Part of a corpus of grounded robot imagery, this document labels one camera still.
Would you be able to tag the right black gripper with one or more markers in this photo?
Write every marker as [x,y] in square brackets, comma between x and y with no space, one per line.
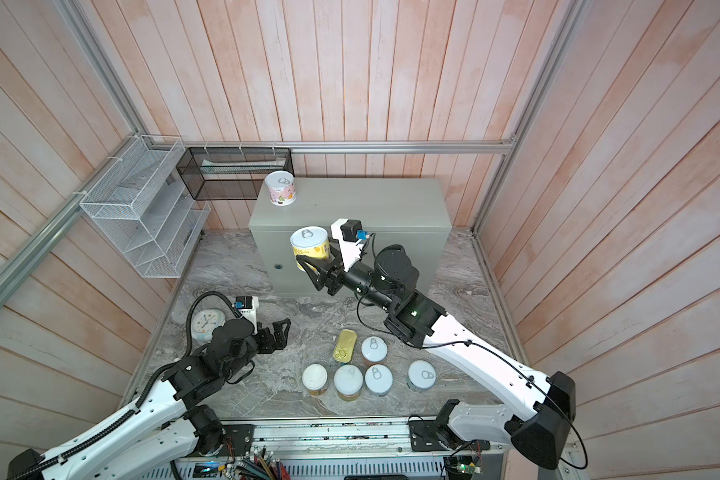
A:
[331,273]

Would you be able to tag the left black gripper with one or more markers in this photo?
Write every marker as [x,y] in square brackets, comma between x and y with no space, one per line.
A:
[281,339]

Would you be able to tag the yellow label white-lid can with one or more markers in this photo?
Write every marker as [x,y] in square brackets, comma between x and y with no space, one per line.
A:
[311,241]

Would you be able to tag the yellow can plain lid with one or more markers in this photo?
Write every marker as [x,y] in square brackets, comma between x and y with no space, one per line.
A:
[315,379]

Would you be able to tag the pink label white can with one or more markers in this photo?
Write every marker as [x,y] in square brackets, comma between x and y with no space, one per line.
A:
[281,187]

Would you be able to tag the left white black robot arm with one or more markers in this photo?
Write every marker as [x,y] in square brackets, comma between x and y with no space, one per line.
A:
[168,420]

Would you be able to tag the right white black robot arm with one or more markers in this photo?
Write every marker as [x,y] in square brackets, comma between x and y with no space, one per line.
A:
[542,407]

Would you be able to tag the yellow oval sardine tin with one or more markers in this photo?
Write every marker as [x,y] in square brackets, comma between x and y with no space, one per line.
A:
[345,345]

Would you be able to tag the small white round clock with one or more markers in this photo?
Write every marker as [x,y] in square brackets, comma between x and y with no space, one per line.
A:
[204,322]

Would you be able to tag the orange can plain lid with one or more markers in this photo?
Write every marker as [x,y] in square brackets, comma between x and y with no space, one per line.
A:
[348,381]

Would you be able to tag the brown label pull-tab can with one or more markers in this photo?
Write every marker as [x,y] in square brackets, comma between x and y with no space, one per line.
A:
[374,350]

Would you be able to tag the blue label pull-tab can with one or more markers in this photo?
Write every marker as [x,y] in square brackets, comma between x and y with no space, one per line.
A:
[379,379]

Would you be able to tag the grey metal cabinet box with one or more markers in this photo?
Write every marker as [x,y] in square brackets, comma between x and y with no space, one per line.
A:
[405,211]

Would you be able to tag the teal label pull-tab can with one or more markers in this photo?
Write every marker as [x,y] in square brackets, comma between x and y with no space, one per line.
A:
[421,376]

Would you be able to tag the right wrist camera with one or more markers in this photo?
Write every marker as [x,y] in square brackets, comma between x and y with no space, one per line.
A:
[352,240]

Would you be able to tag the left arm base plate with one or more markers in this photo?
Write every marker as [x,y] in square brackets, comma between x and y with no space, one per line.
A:
[233,440]

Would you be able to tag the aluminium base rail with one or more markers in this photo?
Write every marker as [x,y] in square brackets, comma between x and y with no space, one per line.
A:
[359,448]

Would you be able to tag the black mesh wall basket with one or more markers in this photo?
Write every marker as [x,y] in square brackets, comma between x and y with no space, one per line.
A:
[230,173]

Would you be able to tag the white wire mesh shelf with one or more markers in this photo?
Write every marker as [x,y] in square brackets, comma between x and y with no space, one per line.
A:
[145,209]

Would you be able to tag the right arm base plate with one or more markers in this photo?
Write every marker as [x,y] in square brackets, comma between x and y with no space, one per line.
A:
[430,436]

